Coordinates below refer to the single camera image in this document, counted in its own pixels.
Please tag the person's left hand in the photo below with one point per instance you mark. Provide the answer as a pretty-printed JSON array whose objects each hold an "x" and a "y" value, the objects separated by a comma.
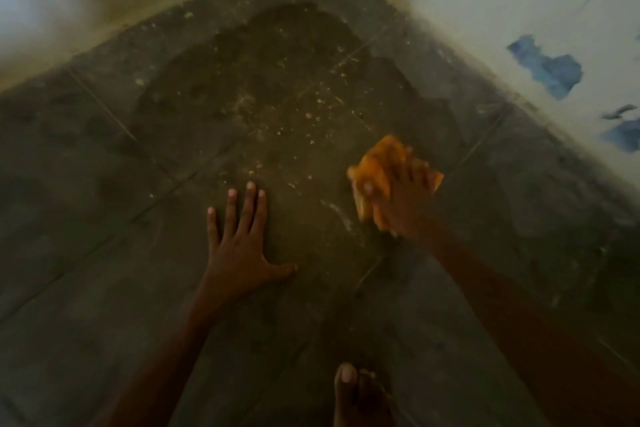
[{"x": 239, "y": 261}]

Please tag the person's right hand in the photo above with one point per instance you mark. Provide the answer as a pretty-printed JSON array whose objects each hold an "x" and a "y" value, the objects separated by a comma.
[{"x": 407, "y": 206}]

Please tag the person's left little finger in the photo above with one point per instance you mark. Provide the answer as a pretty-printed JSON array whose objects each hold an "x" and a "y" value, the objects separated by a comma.
[{"x": 213, "y": 229}]

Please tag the person's left thumb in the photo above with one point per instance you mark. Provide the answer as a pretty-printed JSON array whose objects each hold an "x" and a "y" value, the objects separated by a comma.
[{"x": 281, "y": 272}]

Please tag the person's left middle finger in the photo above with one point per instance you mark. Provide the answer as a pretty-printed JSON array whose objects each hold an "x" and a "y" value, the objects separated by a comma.
[{"x": 247, "y": 207}]

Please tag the person's right thumb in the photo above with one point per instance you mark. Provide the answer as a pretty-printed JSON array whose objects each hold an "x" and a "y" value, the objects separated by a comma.
[{"x": 374, "y": 194}]

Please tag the orange cleaning cloth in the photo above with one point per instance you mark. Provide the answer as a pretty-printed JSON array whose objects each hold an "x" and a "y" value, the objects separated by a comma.
[{"x": 376, "y": 176}]

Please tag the person's left forearm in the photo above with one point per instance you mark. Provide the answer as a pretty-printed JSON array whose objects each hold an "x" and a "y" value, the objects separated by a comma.
[{"x": 160, "y": 366}]

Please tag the person's right forearm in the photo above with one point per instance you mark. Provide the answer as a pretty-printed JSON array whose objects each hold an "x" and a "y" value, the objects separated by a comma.
[{"x": 540, "y": 336}]

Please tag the person's bare foot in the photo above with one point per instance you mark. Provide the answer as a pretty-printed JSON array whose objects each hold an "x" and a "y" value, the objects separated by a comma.
[{"x": 357, "y": 399}]

